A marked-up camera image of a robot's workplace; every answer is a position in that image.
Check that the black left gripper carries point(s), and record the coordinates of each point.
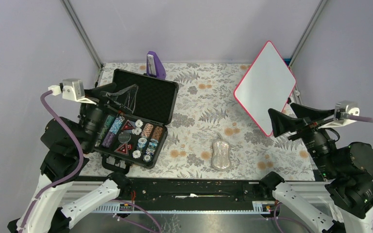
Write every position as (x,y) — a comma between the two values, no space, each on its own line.
(126,98)

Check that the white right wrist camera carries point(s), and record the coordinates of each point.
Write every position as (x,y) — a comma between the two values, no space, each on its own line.
(342,111)

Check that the purple metronome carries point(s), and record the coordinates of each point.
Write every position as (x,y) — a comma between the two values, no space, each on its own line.
(154,67)

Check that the pink framed whiteboard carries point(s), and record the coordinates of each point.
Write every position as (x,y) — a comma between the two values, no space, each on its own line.
(268,83)

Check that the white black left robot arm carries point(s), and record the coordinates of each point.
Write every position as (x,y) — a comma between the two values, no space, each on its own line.
(68,142)

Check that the grey round scrubber pad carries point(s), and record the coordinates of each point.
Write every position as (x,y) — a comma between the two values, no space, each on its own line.
(221,154)

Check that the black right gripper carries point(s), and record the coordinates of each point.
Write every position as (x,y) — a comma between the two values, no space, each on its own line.
(312,119)

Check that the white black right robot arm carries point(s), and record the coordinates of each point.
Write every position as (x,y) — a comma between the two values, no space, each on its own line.
(348,169)

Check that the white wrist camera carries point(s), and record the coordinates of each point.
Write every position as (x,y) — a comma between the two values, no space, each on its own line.
(71,89)
(342,111)

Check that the black poker chip case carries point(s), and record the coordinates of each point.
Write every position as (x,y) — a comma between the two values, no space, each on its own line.
(137,139)

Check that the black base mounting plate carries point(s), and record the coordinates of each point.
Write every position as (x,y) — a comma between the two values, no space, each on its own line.
(178,195)

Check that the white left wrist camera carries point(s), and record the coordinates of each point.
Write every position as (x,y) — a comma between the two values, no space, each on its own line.
(71,89)

